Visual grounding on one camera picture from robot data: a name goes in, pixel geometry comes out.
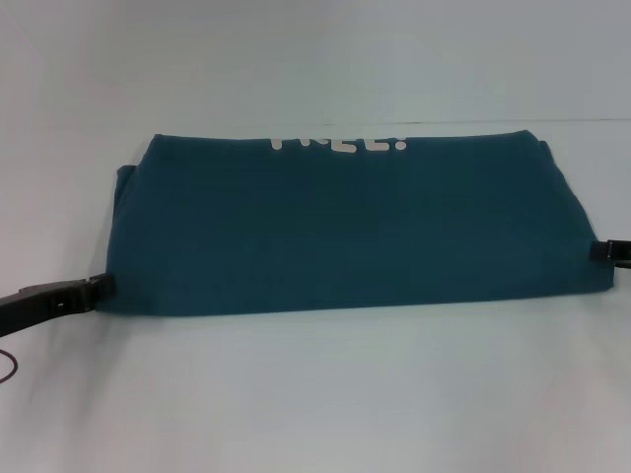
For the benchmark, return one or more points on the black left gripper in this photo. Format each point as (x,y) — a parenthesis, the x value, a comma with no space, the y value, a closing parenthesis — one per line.
(34,308)

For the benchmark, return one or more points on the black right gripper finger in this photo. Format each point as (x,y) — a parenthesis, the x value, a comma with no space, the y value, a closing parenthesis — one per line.
(611,251)

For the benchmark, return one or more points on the teal blue shirt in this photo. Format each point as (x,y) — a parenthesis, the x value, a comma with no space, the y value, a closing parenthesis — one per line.
(345,222)

